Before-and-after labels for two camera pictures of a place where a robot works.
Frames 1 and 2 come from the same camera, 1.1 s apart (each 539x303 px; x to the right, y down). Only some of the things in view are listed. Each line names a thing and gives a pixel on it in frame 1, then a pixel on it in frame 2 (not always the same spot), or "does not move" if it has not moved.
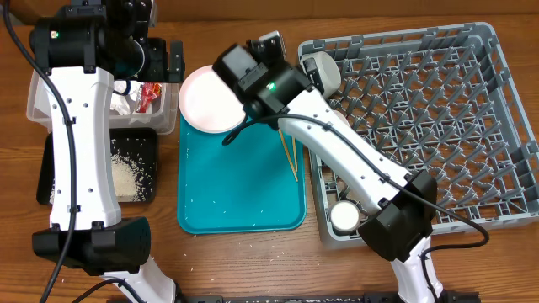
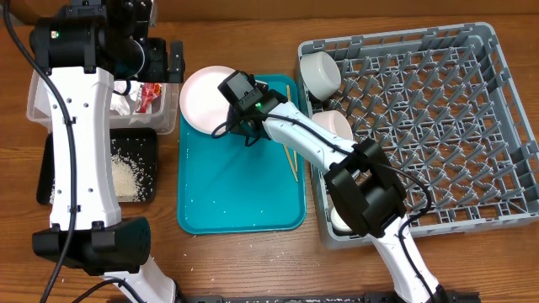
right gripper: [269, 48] → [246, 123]
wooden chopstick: [288, 156] does not move
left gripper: [158, 71] does not move
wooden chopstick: [295, 154] does not move
